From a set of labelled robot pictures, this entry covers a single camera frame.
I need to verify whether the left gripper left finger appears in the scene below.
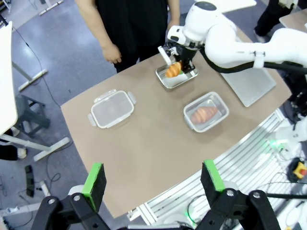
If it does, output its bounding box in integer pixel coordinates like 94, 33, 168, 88
33, 162, 107, 230

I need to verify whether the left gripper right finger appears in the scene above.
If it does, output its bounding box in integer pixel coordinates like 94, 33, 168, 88
195, 159, 281, 230

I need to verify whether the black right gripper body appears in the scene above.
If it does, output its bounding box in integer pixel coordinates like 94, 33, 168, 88
167, 42, 200, 65

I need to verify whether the golden brown croissant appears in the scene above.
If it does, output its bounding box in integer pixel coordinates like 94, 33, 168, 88
190, 106, 219, 124
165, 61, 183, 79

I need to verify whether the person's right forearm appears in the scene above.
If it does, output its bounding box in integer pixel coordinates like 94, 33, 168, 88
75, 0, 116, 48

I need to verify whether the person's left forearm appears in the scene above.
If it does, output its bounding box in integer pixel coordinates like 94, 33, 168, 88
167, 0, 181, 17

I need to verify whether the steel rectangular container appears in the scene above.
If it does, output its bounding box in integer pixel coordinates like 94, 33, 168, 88
155, 63, 199, 90
183, 91, 230, 133

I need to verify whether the person's left hand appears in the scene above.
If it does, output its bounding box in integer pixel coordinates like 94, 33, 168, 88
168, 14, 181, 28

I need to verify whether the person's right hand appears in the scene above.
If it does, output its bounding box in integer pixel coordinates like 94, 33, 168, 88
102, 43, 122, 64

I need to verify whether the white power strip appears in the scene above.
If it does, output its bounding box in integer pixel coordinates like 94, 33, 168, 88
39, 181, 51, 197

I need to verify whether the person in black t-shirt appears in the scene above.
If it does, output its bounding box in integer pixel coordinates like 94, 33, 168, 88
95, 0, 169, 74

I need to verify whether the white perforated tray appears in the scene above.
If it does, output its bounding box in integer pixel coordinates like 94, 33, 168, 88
220, 68, 277, 108

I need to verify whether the black power strip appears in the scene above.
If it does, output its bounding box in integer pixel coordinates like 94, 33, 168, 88
24, 164, 36, 198

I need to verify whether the large white table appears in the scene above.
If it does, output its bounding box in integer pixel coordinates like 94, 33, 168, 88
220, 0, 257, 14

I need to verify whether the clear plastic clip lid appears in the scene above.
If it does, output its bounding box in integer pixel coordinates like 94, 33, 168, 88
87, 89, 137, 129

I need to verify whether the white sneaker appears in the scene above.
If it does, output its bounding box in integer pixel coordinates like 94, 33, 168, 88
16, 147, 28, 159

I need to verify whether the yellow emergency stop button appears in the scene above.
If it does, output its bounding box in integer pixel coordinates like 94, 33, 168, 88
293, 161, 307, 180

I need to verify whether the black stool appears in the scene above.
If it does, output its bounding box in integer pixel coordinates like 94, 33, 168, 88
14, 94, 51, 138

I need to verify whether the beige side table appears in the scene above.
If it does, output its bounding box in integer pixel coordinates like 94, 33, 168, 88
279, 10, 307, 31

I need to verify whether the white table with grey legs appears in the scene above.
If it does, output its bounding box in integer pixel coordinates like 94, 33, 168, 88
0, 21, 71, 161

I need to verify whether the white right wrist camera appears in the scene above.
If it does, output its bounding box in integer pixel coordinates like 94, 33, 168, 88
157, 46, 172, 66

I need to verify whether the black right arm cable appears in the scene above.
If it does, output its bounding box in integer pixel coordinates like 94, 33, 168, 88
200, 45, 307, 76

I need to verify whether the thin black floor cable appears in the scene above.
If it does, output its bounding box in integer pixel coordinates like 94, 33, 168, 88
11, 25, 62, 108

